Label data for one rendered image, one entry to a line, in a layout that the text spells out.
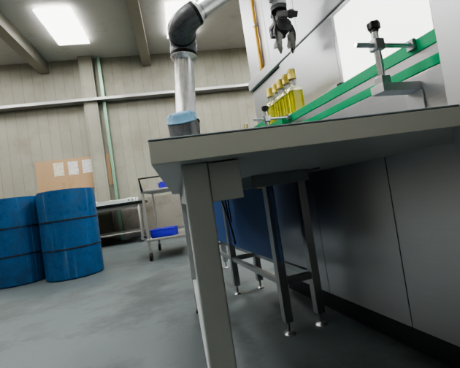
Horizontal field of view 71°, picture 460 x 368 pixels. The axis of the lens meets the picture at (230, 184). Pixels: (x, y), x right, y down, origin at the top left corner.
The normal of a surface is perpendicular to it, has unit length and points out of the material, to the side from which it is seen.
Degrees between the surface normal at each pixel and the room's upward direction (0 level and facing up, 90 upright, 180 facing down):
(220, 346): 90
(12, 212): 90
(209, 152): 90
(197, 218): 90
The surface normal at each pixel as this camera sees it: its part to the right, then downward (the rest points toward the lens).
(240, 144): 0.15, -0.06
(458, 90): -0.94, 0.13
